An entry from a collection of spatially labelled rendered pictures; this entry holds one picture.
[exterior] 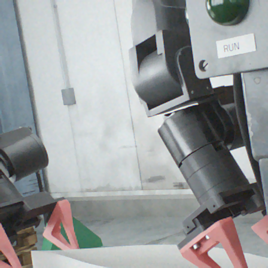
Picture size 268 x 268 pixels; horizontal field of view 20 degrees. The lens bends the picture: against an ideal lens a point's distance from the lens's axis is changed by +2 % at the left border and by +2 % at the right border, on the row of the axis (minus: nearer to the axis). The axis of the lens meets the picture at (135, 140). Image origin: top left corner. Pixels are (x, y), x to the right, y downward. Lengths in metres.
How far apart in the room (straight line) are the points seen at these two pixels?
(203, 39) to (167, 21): 0.30
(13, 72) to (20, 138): 7.95
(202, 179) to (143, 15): 0.19
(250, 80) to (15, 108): 8.55
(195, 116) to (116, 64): 7.35
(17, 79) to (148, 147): 1.98
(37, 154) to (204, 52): 0.67
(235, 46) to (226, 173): 0.31
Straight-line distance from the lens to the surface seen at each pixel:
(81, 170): 8.83
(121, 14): 8.08
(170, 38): 0.82
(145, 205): 8.10
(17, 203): 1.10
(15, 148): 1.17
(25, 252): 6.55
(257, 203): 0.80
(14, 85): 9.11
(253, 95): 0.56
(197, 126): 0.82
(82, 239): 6.29
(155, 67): 0.83
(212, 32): 0.52
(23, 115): 9.14
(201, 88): 0.82
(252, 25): 0.50
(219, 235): 0.75
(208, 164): 0.81
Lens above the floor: 1.23
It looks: 3 degrees down
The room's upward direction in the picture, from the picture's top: 9 degrees counter-clockwise
